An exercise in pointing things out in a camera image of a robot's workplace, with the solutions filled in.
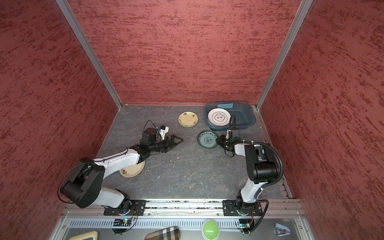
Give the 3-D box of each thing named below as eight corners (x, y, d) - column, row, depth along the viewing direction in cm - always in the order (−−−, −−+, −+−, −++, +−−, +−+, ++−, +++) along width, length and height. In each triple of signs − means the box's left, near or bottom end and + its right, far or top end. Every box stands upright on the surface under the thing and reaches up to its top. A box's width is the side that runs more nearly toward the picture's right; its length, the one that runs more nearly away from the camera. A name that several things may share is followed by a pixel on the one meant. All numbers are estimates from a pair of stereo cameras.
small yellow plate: (177, 127, 110) (177, 125, 108) (179, 112, 119) (179, 111, 118) (198, 127, 110) (198, 125, 108) (198, 112, 119) (198, 111, 118)
